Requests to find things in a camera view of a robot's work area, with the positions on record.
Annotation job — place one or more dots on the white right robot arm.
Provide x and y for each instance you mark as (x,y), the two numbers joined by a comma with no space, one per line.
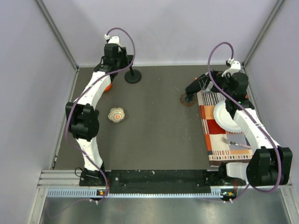
(271,163)

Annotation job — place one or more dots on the grey slotted cable duct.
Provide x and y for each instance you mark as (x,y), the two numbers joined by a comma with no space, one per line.
(96,193)

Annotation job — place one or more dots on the grey metal phone stand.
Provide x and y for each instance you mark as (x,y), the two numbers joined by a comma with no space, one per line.
(185,100)

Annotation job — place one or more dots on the fork with pink handle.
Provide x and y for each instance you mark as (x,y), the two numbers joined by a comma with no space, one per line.
(234,143)

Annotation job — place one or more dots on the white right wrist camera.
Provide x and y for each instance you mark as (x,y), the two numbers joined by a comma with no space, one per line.
(233,67)

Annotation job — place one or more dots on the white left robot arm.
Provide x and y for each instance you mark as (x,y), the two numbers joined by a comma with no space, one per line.
(83,116)

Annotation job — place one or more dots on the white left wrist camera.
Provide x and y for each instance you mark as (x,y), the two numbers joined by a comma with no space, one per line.
(113,40)

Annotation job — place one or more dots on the patterned floral small bowl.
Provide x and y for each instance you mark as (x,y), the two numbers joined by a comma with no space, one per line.
(116,115)

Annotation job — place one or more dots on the colourful patchwork placemat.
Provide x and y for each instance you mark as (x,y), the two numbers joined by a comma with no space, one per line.
(218,151)

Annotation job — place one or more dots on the black smartphone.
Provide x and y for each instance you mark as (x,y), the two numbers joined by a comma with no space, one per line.
(194,86)

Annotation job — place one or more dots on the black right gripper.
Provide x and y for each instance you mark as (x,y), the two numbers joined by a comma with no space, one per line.
(217,76)

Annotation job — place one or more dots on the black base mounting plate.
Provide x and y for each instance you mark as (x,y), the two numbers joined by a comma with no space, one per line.
(157,181)

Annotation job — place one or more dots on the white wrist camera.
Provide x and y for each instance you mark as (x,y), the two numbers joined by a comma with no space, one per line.
(233,67)
(113,40)

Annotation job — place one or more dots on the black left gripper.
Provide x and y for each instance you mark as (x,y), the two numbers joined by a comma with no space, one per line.
(123,55)

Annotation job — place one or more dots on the black camera stand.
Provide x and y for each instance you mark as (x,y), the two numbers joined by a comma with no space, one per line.
(132,76)

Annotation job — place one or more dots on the orange bowl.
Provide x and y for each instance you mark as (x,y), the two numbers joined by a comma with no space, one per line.
(108,88)

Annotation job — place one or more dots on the white plate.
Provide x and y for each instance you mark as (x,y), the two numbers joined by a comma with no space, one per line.
(223,118)

